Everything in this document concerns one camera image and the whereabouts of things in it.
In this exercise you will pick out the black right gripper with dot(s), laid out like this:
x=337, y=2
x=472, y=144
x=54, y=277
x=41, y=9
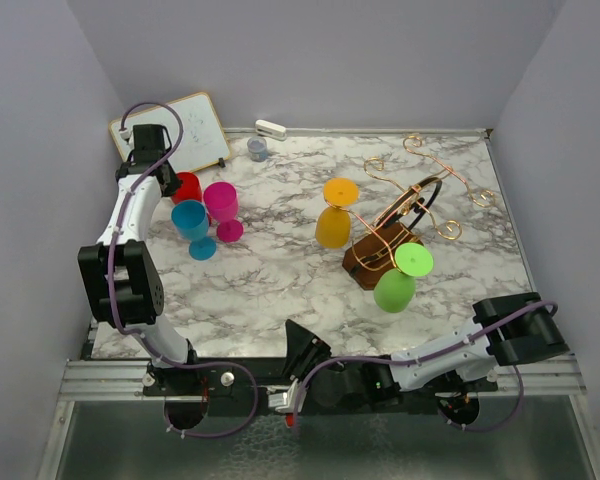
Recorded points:
x=298, y=340

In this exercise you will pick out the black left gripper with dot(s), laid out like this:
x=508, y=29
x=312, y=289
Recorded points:
x=175, y=182

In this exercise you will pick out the red plastic wine glass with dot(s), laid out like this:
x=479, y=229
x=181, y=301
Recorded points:
x=190, y=187

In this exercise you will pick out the blue plastic wine glass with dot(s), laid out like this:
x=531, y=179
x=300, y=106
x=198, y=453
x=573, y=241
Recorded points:
x=201, y=246

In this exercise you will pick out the magenta plastic wine glass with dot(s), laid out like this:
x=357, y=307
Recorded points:
x=221, y=201

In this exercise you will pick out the yellow plastic wine glass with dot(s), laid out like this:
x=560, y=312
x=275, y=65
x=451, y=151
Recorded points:
x=334, y=224

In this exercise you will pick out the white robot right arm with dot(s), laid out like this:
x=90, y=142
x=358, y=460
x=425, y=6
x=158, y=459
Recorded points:
x=505, y=331

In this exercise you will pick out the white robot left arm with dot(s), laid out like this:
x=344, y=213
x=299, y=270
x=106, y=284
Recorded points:
x=122, y=283

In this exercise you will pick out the green plastic wine glass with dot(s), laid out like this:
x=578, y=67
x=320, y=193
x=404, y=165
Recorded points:
x=397, y=286

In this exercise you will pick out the gold framed whiteboard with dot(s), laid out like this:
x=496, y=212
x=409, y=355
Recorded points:
x=204, y=142

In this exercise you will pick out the small blue glass jar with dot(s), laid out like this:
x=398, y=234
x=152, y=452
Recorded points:
x=257, y=148

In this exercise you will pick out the white eraser block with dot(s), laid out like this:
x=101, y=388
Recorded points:
x=270, y=130

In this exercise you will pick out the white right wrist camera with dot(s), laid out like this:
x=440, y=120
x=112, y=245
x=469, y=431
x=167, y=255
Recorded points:
x=285, y=402

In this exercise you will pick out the black metal base frame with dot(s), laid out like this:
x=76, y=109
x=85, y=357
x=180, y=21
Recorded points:
x=239, y=387

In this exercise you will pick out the copper wire glass rack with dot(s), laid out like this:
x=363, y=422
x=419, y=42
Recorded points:
x=373, y=253

